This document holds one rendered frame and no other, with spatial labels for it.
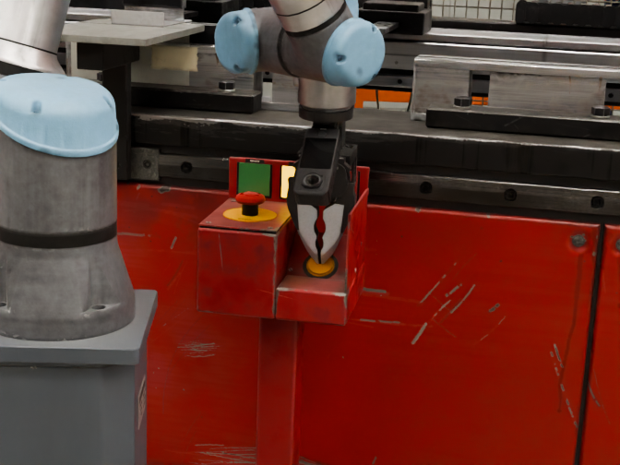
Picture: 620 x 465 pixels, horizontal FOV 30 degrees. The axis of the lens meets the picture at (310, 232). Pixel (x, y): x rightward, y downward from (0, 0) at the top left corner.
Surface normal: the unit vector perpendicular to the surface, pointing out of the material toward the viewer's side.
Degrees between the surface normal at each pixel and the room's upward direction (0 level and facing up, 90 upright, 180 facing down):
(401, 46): 90
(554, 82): 90
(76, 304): 72
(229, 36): 94
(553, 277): 90
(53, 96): 7
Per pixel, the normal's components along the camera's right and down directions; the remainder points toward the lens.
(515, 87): -0.22, 0.25
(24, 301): -0.21, -0.06
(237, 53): -0.78, 0.20
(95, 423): 0.03, 0.26
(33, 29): 0.53, 0.20
